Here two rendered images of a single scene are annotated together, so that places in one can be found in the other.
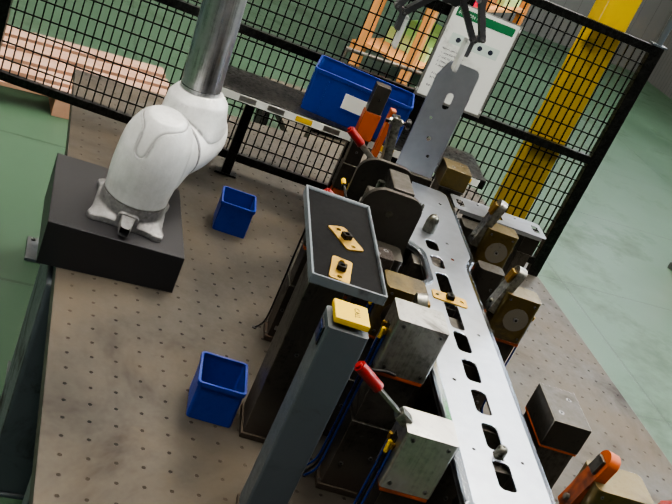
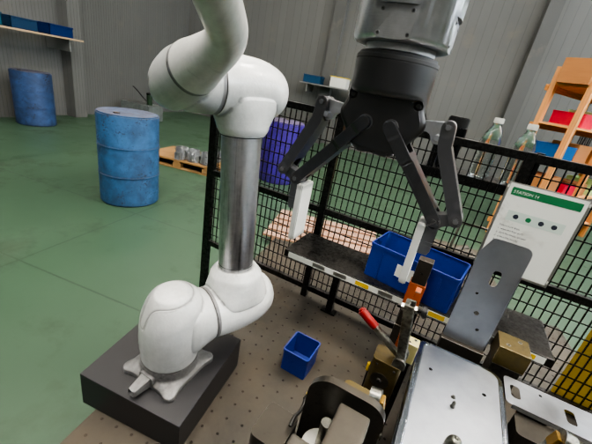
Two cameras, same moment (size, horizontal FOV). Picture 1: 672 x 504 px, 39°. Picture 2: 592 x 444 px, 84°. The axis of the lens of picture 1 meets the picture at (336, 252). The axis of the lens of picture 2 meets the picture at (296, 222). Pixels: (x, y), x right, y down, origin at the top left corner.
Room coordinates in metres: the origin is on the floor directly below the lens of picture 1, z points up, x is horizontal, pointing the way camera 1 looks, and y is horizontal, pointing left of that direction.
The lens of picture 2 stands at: (1.65, -0.16, 1.63)
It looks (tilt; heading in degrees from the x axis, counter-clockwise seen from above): 23 degrees down; 38
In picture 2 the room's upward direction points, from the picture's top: 11 degrees clockwise
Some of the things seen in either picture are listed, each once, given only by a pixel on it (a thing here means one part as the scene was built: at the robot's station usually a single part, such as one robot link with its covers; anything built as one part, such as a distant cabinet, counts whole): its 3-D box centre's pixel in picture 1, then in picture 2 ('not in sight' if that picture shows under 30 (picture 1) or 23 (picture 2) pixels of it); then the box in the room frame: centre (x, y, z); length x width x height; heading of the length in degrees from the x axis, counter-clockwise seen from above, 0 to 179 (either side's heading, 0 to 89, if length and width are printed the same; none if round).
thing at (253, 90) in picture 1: (343, 122); (403, 285); (2.73, 0.14, 1.01); 0.90 x 0.22 x 0.03; 104
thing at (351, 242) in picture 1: (346, 236); not in sight; (1.61, -0.01, 1.17); 0.08 x 0.04 x 0.01; 39
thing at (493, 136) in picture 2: not in sight; (488, 147); (2.96, 0.09, 1.53); 0.07 x 0.07 x 0.20
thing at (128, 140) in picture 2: not in sight; (129, 156); (3.27, 3.67, 0.51); 0.65 x 0.65 x 1.02
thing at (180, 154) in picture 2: not in sight; (189, 154); (4.77, 4.81, 0.17); 1.24 x 0.85 x 0.34; 113
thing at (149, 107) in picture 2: not in sight; (139, 102); (5.79, 8.89, 0.42); 0.87 x 0.70 x 0.84; 113
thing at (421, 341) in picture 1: (370, 400); not in sight; (1.55, -0.18, 0.90); 0.13 x 0.08 x 0.41; 104
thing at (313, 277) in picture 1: (341, 240); not in sight; (1.61, 0.00, 1.16); 0.37 x 0.14 x 0.02; 14
